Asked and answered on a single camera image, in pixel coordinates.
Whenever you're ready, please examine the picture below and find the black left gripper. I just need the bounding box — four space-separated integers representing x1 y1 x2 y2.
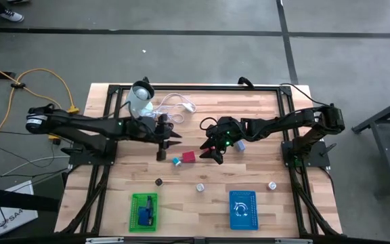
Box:
125 113 183 161

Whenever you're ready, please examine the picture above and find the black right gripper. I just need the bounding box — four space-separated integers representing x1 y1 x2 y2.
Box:
200 117 246 165

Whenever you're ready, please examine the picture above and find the white printed box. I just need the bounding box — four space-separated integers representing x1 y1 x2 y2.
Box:
0 180 39 237

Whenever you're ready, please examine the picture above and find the person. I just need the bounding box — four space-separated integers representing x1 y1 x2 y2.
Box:
0 0 32 24

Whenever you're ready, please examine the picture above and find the black aluminium table frame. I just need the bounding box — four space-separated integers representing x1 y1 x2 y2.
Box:
54 83 343 238

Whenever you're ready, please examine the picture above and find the yellow extension cable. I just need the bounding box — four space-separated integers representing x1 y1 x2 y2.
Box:
0 57 81 157

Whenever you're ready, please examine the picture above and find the black right camera cable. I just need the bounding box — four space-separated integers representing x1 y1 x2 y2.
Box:
199 117 219 131

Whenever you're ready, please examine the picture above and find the white floor cable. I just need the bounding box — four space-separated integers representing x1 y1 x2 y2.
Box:
0 155 70 187

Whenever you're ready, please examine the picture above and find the blue plastic basket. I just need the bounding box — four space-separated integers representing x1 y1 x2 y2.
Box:
228 190 260 231

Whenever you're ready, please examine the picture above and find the black flat beam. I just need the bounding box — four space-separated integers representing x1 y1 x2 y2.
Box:
0 184 60 214

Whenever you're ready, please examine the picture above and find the green plastic basket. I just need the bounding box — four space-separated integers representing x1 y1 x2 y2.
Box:
128 192 159 233

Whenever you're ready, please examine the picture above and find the silver metal bracket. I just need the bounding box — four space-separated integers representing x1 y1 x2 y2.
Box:
275 238 313 244
85 237 125 244

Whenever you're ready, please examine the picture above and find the bright blue charger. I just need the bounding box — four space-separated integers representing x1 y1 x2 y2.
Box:
137 207 152 227

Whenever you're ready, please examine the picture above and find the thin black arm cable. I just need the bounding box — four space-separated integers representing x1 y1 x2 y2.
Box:
279 82 331 108

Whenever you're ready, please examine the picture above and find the white power cable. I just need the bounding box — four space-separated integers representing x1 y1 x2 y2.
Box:
149 93 198 125

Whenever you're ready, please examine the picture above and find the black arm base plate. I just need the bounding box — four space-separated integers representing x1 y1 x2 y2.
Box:
68 138 118 167
281 140 331 167

